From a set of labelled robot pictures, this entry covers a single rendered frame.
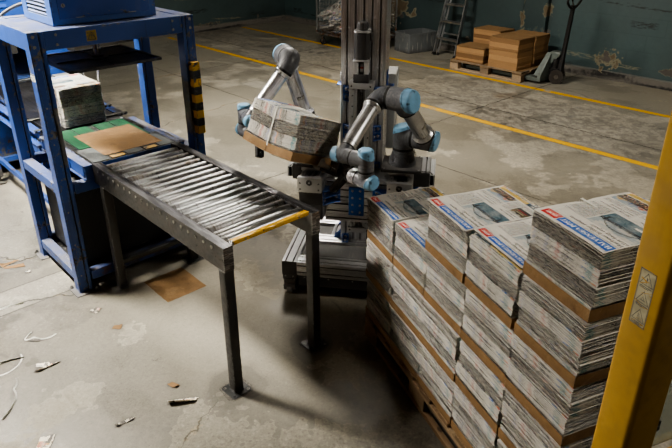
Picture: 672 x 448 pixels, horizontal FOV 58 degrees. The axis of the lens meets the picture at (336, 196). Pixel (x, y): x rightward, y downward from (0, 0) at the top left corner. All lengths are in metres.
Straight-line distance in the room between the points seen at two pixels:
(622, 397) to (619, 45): 8.05
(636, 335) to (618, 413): 0.21
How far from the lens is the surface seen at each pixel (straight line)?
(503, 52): 8.93
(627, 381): 1.50
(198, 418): 3.02
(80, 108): 4.45
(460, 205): 2.40
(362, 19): 3.40
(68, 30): 3.57
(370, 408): 3.00
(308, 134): 2.88
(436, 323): 2.59
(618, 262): 1.79
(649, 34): 9.19
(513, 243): 2.17
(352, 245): 3.81
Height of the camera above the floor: 2.08
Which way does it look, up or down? 25 degrees down
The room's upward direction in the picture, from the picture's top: straight up
